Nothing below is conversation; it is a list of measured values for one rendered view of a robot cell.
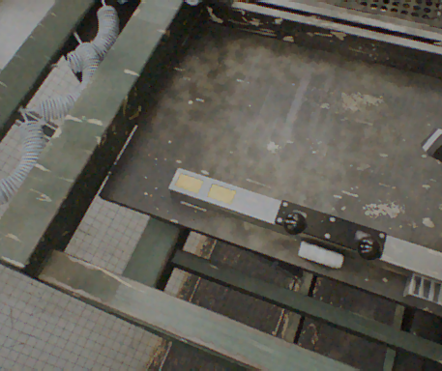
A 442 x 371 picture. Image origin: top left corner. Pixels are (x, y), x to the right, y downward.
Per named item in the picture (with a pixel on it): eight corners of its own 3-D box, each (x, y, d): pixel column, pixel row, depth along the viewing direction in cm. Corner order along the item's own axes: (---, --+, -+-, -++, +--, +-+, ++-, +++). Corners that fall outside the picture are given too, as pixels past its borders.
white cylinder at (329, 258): (297, 257, 79) (338, 271, 77) (298, 252, 76) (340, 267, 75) (301, 243, 80) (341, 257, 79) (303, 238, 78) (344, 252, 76)
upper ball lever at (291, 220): (305, 229, 78) (302, 240, 65) (285, 222, 79) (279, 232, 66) (311, 210, 78) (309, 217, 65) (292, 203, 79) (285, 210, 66)
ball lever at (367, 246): (368, 249, 76) (378, 266, 63) (348, 242, 77) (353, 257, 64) (375, 230, 75) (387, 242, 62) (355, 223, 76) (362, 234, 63)
